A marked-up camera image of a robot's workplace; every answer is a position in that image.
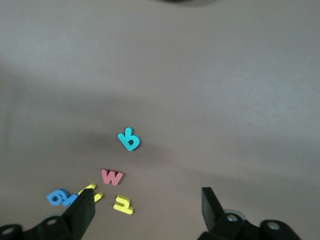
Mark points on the yellow lowercase foam letter h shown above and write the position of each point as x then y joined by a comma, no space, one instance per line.
122,208

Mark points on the red foam letter w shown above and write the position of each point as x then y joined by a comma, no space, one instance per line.
111,177

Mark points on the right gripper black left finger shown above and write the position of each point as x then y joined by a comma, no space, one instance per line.
80,212

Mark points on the teal foam letter R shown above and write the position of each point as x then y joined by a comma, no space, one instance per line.
123,137

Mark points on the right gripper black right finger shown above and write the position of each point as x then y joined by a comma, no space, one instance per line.
215,220

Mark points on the blue foam letter g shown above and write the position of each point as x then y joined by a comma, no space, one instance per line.
51,197

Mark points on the yellow uppercase foam letter H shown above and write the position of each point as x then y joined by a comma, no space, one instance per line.
98,196

